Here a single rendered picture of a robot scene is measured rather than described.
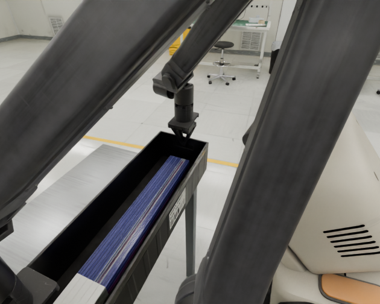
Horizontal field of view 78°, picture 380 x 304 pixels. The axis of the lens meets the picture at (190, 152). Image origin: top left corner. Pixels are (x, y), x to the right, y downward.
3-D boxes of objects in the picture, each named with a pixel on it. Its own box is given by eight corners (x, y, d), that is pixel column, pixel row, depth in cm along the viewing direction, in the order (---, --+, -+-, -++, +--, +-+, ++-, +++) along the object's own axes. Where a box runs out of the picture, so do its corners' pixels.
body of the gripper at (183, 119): (167, 128, 70) (166, 106, 66) (181, 114, 78) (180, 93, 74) (187, 133, 68) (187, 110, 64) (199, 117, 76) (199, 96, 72)
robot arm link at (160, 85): (169, 77, 57) (190, 57, 61) (137, 67, 63) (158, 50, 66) (181, 112, 67) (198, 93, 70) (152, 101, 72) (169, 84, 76)
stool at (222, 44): (199, 78, 409) (200, 41, 374) (222, 74, 428) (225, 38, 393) (215, 88, 373) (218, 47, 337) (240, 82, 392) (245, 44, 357)
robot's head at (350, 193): (383, 161, 40) (341, 90, 36) (433, 281, 24) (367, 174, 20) (300, 186, 48) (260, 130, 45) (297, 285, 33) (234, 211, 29)
